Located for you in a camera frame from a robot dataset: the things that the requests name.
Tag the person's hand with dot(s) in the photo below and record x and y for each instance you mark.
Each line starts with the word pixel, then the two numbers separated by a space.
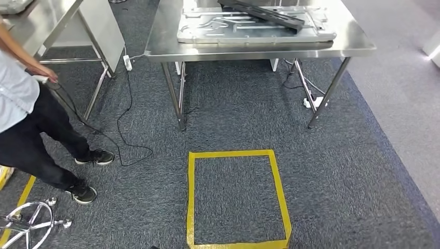
pixel 46 73

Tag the black plastic panel part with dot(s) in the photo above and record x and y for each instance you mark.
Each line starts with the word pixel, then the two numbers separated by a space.
pixel 275 15

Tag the stainless steel workbench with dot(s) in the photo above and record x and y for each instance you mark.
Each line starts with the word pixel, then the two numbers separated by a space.
pixel 165 41

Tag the small stainless steel table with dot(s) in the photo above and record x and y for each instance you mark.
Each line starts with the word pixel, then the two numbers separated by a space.
pixel 51 20

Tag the person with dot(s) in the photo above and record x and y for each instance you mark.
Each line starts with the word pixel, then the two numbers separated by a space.
pixel 20 137

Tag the white cabinet panel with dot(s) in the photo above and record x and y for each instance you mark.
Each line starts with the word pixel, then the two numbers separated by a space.
pixel 103 31

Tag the long white power strip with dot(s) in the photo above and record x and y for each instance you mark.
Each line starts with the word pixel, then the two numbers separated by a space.
pixel 127 63

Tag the chrome star chair base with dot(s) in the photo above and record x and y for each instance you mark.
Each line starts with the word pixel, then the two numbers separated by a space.
pixel 34 225

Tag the yellow floor tape rectangle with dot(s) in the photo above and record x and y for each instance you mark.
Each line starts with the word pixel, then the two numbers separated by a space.
pixel 190 206

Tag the stamped silver metal plate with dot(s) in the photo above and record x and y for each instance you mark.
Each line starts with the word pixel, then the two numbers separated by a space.
pixel 261 34

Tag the wide white power strip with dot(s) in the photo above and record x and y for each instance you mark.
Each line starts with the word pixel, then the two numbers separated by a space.
pixel 314 102

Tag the white furniture corner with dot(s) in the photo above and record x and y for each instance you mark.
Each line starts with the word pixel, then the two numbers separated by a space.
pixel 433 48

